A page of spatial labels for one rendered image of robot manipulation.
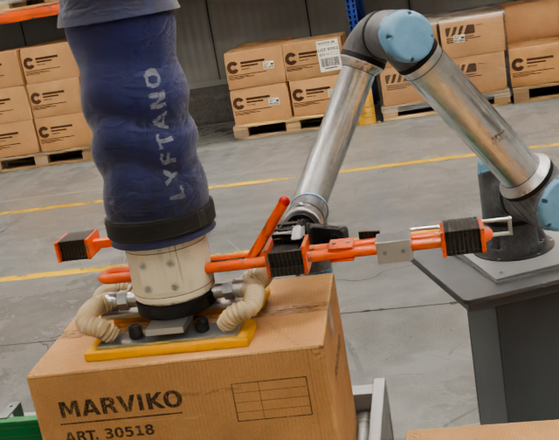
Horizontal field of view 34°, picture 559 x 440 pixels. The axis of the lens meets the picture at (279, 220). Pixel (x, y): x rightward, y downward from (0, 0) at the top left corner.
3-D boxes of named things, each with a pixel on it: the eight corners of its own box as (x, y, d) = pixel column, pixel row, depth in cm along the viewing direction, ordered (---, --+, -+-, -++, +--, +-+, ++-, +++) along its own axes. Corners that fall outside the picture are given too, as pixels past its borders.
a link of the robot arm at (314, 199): (331, 227, 222) (327, 187, 220) (327, 243, 210) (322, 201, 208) (293, 230, 224) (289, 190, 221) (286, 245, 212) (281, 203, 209)
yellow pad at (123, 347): (85, 363, 183) (79, 340, 182) (100, 342, 193) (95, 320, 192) (249, 347, 178) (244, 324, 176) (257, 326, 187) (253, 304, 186)
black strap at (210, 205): (93, 250, 179) (88, 230, 178) (127, 216, 201) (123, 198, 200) (203, 237, 176) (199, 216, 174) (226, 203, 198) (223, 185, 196)
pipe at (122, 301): (84, 342, 184) (78, 316, 183) (120, 297, 208) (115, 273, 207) (248, 326, 179) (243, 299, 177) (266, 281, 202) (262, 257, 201)
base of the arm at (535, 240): (470, 243, 269) (466, 210, 266) (533, 230, 270) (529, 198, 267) (491, 264, 251) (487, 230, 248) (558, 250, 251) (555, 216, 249)
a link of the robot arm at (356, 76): (351, 2, 229) (258, 252, 235) (373, 2, 218) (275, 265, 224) (389, 18, 234) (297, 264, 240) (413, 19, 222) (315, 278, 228)
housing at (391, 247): (377, 264, 181) (375, 244, 180) (378, 253, 187) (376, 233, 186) (413, 261, 180) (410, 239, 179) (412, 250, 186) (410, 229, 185)
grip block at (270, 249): (267, 279, 183) (262, 252, 182) (273, 264, 193) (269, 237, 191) (308, 275, 182) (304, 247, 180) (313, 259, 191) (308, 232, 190)
